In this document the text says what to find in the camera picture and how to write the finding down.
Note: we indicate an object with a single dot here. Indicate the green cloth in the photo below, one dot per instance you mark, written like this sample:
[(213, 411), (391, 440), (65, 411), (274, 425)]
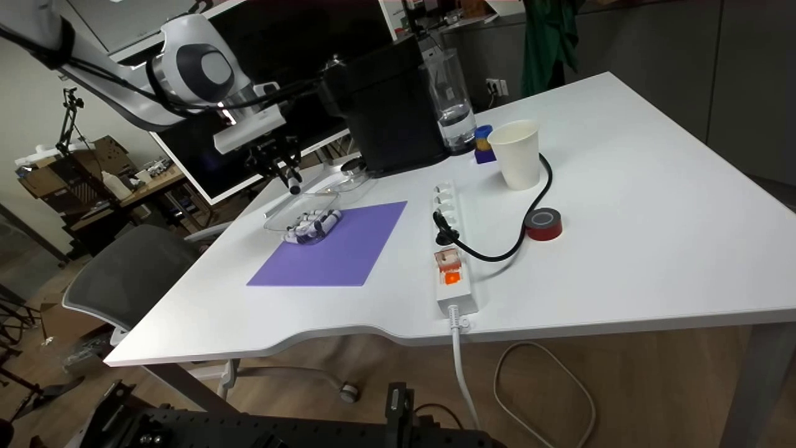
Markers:
[(548, 41)]

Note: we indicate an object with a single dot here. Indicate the clear plastic bottle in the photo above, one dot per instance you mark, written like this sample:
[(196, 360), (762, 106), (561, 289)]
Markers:
[(451, 90)]

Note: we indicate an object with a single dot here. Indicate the black camera tripod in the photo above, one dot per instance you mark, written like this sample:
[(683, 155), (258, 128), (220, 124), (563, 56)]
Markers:
[(72, 115)]

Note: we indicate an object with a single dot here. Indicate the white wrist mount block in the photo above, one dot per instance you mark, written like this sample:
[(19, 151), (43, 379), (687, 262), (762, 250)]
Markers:
[(249, 128)]

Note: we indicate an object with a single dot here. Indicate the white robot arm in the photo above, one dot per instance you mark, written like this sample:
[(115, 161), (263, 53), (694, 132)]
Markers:
[(191, 65)]

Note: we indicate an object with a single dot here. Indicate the white power strip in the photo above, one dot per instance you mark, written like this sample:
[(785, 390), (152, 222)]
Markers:
[(451, 275)]

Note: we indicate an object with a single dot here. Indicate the brown cardboard boxes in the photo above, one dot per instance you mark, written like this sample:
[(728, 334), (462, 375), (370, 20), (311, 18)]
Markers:
[(90, 175)]

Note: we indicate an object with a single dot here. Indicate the white tube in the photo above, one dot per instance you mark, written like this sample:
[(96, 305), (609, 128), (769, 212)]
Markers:
[(327, 219), (301, 224)]

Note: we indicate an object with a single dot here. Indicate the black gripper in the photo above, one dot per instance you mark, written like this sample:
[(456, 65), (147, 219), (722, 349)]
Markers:
[(267, 153)]

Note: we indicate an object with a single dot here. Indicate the white computer monitor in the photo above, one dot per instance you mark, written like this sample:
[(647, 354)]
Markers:
[(249, 175)]

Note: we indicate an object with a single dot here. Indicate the red tape roll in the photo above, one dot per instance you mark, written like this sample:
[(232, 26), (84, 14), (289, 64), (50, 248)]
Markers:
[(543, 224)]

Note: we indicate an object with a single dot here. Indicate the grey office chair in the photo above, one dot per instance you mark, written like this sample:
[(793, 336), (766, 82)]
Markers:
[(126, 275)]

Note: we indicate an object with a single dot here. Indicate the purple blue mat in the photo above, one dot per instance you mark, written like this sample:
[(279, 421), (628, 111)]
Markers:
[(340, 250)]

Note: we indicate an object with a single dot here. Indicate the white paper cup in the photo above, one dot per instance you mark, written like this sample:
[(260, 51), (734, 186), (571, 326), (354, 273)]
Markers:
[(519, 157)]

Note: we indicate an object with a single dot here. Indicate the small blue yellow object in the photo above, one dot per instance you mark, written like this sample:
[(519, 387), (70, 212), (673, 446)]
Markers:
[(484, 145)]

